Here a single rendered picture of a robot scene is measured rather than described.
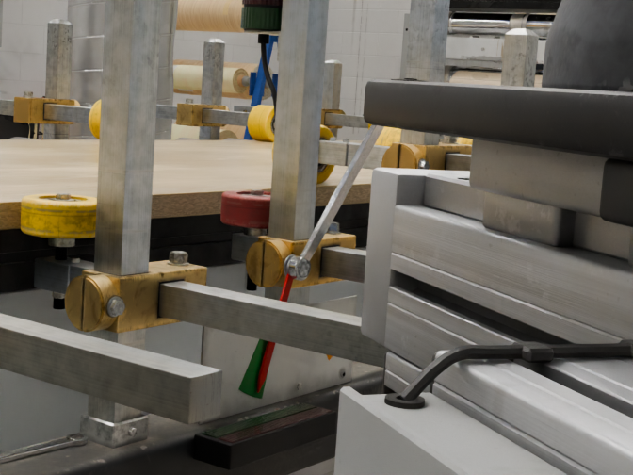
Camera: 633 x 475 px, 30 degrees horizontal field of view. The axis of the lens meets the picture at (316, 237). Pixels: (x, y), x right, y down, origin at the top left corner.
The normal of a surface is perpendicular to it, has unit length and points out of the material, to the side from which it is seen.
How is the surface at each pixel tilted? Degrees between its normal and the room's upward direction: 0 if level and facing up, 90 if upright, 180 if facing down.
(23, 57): 90
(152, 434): 0
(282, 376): 90
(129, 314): 90
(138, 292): 90
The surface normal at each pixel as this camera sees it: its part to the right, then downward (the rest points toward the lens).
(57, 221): 0.06, 0.13
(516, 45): -0.59, 0.07
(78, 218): 0.52, 0.14
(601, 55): -0.85, 0.01
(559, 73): -0.97, -0.04
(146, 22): 0.80, 0.13
